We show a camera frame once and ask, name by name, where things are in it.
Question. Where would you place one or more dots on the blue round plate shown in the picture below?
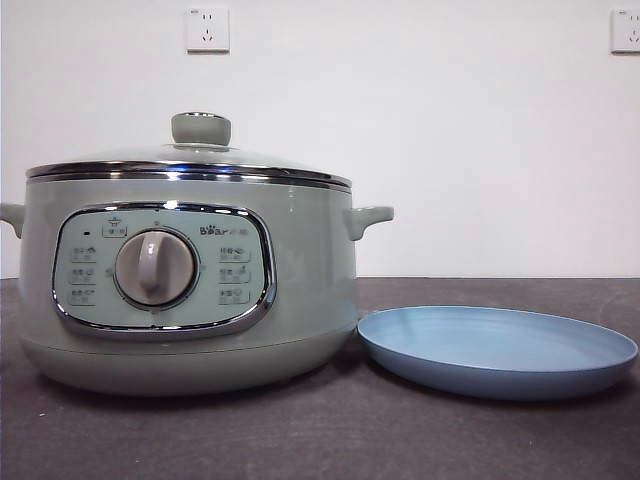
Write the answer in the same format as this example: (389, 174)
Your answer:
(490, 345)

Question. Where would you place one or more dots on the pale green electric steamer pot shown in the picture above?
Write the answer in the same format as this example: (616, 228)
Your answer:
(300, 280)

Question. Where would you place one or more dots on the glass lid with green knob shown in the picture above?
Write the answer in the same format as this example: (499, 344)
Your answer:
(200, 131)

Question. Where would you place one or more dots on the white wall socket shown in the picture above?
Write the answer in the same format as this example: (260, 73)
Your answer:
(627, 31)
(208, 30)

